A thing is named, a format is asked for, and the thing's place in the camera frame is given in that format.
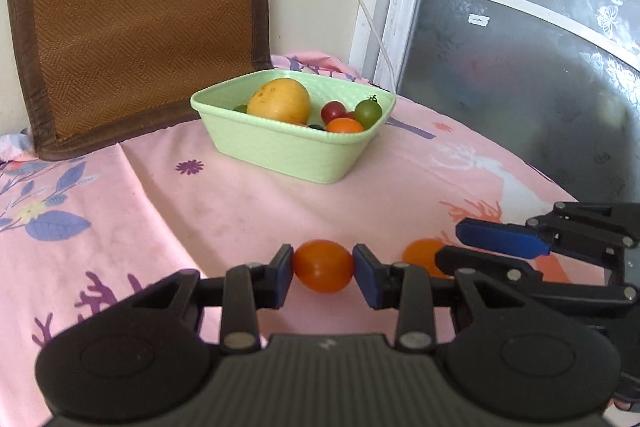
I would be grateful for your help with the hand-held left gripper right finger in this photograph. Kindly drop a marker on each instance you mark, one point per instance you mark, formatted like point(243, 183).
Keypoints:
point(365, 277)

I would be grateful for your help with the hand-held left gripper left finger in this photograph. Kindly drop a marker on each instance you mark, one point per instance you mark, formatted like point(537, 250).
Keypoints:
point(285, 274)

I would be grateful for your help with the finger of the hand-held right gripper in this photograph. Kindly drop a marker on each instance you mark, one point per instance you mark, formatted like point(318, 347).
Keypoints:
point(500, 237)
point(480, 263)

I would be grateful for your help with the orange mandarin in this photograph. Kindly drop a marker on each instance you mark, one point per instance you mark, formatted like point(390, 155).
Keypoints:
point(344, 126)
point(322, 264)
point(420, 254)

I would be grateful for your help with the green plastic basin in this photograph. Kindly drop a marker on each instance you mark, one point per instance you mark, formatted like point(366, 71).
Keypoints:
point(280, 147)

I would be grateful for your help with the green tomato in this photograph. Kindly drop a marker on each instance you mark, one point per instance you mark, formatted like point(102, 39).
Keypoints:
point(369, 112)

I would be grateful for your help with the red tomato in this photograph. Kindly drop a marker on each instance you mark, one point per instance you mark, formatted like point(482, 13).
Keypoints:
point(332, 111)

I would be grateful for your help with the yellow grapefruit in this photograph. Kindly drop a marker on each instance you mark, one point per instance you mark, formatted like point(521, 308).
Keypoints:
point(280, 99)

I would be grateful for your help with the pink printed bedsheet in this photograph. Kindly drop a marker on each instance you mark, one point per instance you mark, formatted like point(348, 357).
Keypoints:
point(250, 217)

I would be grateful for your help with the frosted glass sliding door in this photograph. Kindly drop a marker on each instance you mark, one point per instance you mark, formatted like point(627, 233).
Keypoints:
point(525, 107)

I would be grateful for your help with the white sticker on glass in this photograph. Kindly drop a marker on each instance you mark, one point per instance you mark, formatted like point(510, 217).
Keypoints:
point(477, 20)

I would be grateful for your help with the brown woven seat cushion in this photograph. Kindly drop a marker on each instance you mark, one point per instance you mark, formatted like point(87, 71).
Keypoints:
point(140, 17)

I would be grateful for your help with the white patterned cloth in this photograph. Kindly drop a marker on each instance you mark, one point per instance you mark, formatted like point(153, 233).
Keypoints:
point(17, 147)

